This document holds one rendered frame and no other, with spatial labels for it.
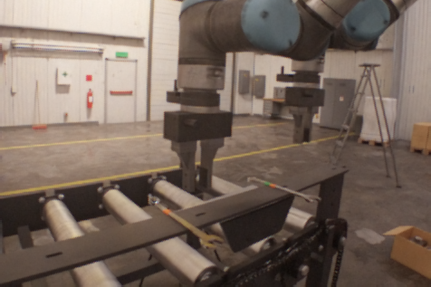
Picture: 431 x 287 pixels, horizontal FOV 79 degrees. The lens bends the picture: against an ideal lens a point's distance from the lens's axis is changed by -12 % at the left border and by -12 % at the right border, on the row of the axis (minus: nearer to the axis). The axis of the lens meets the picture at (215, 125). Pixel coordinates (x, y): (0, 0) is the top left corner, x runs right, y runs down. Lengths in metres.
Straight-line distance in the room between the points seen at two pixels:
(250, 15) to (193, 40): 0.13
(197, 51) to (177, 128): 0.14
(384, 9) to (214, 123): 0.41
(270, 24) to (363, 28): 0.28
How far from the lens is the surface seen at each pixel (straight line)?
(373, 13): 0.66
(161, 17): 11.13
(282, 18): 0.45
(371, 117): 8.85
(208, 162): 0.57
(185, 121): 0.50
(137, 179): 1.70
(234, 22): 0.45
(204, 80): 0.51
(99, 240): 0.62
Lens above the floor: 1.47
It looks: 8 degrees down
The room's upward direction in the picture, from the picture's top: 3 degrees clockwise
